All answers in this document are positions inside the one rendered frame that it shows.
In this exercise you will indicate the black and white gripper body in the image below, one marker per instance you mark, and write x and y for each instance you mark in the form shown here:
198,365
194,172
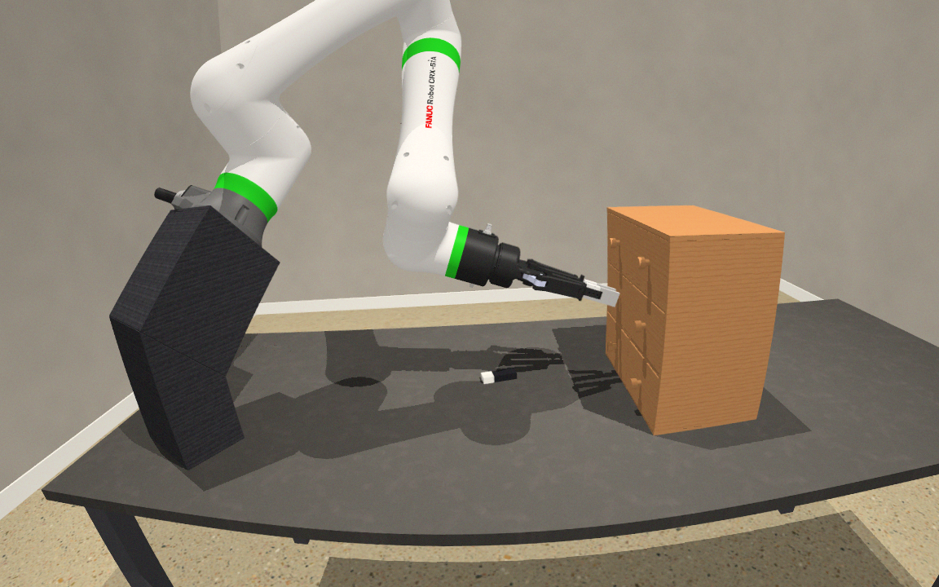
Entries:
507,267

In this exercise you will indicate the wooden drawer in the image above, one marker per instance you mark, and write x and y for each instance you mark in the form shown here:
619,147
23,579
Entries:
617,352
622,285
645,380
620,233
650,254
647,324

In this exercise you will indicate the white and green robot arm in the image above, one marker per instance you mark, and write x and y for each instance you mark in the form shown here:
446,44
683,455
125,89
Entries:
236,95

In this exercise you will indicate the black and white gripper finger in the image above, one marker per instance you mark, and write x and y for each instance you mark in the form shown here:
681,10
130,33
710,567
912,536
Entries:
574,277
566,287

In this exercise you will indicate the orange wooden chest of drawers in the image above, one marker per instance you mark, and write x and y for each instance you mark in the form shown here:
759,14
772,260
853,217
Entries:
722,295

